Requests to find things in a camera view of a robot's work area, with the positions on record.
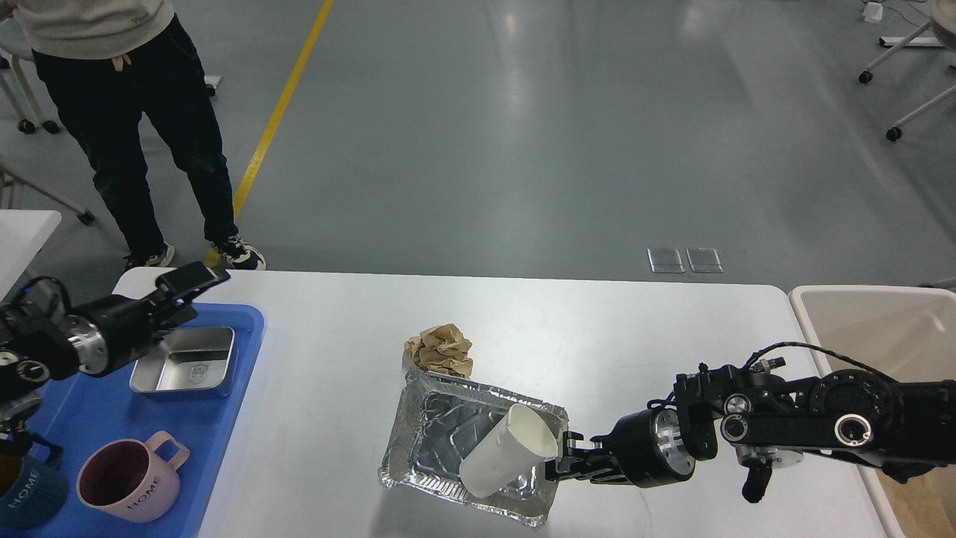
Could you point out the steel rectangular tray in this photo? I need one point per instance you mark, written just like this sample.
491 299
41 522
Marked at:
188 364

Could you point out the brown paper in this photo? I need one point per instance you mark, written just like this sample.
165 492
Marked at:
441 349
918 508

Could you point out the aluminium foil tray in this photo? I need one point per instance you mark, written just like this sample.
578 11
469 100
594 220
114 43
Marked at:
439 420

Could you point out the pink mug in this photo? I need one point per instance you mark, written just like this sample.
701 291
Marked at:
135 481

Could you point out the left floor socket plate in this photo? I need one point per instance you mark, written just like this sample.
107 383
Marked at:
665 260

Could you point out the blue plastic tray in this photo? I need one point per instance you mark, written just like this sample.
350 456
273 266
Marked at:
83 413

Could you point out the dark blue mug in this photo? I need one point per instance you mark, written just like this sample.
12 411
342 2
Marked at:
32 490

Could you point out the white chair leg left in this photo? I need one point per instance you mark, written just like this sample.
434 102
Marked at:
13 187

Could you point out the grey chair on castors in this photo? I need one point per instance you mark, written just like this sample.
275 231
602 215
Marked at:
15 51

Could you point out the floor socket plate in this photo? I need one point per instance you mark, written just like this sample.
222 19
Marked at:
665 260
704 260

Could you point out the white plastic bin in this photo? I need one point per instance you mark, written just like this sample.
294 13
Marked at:
905 332

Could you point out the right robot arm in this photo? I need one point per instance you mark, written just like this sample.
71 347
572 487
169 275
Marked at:
857 415

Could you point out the white side table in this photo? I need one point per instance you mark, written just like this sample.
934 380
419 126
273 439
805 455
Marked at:
23 233

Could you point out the right floor socket plate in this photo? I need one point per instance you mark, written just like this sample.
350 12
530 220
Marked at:
704 260

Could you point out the person in grey sweater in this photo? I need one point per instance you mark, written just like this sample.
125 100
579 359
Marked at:
107 65

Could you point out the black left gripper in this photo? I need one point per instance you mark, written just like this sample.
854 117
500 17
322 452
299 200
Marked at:
109 333

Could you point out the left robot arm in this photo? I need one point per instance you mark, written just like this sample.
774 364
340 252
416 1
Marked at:
51 341

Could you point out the brown paper in bin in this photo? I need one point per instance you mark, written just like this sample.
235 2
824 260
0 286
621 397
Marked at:
918 508

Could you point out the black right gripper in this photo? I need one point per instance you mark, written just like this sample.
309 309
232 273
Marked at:
645 449

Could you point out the white paper cup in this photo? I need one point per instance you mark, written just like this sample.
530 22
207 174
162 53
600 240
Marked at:
517 442

